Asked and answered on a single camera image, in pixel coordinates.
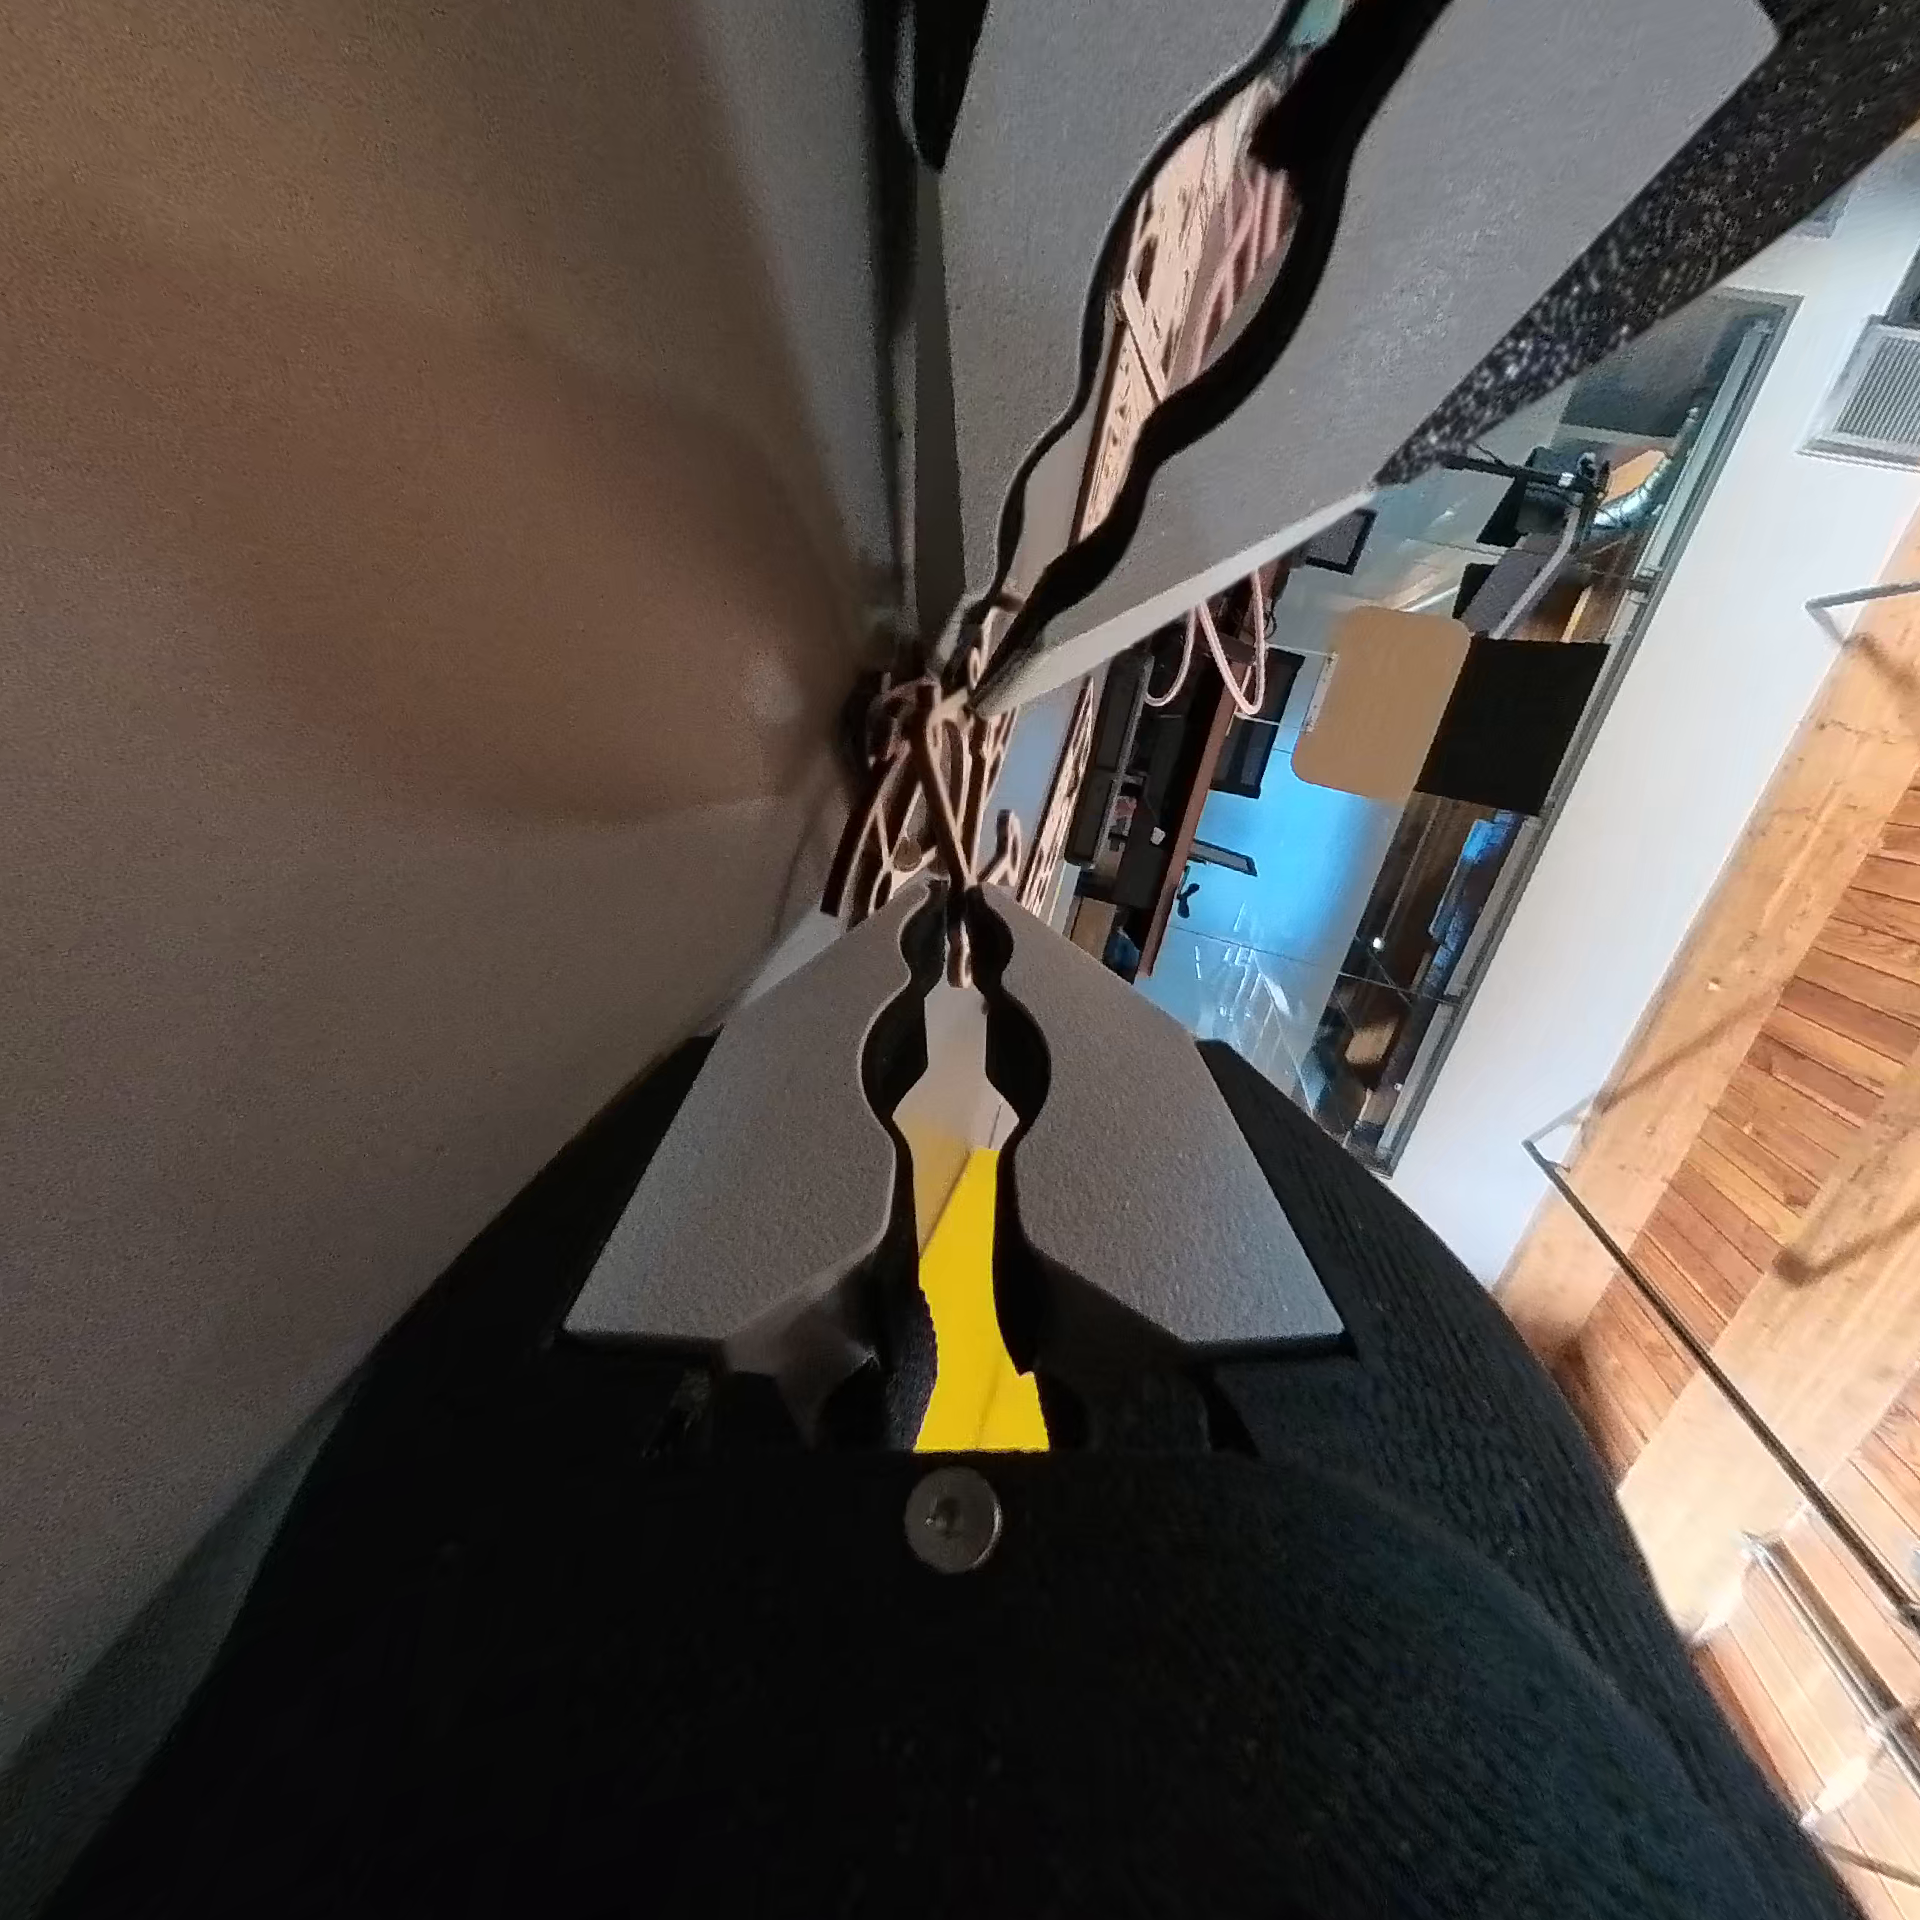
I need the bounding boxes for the silver ventilation duct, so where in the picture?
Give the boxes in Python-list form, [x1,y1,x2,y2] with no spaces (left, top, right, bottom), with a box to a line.
[1581,451,1712,543]

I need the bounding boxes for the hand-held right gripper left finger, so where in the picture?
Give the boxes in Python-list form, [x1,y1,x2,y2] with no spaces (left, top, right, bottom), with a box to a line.
[562,881,950,1449]

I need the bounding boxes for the white wall vent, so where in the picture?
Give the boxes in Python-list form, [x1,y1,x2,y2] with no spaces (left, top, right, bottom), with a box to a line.
[1798,317,1920,470]

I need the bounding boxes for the thin wooden model part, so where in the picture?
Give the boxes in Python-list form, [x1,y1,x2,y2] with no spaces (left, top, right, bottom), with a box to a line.
[918,705,999,993]

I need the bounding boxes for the pink cable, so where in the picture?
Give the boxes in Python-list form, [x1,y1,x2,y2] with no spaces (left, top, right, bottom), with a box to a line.
[1146,561,1306,722]

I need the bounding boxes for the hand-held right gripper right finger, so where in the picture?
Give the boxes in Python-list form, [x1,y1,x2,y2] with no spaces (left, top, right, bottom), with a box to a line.
[967,884,1342,1449]

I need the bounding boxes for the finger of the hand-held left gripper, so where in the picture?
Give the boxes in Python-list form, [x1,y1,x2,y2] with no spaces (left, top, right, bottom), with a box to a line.
[886,0,1309,668]
[972,0,1782,709]

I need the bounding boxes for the tan rounded board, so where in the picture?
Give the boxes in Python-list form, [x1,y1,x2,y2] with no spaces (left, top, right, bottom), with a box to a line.
[1289,604,1480,795]

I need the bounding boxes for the yellow object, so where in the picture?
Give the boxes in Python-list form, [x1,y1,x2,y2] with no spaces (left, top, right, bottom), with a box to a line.
[911,1145,1051,1454]

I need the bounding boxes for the wooden bicycle model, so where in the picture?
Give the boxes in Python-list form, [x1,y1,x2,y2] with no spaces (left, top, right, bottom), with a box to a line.
[815,592,1038,923]

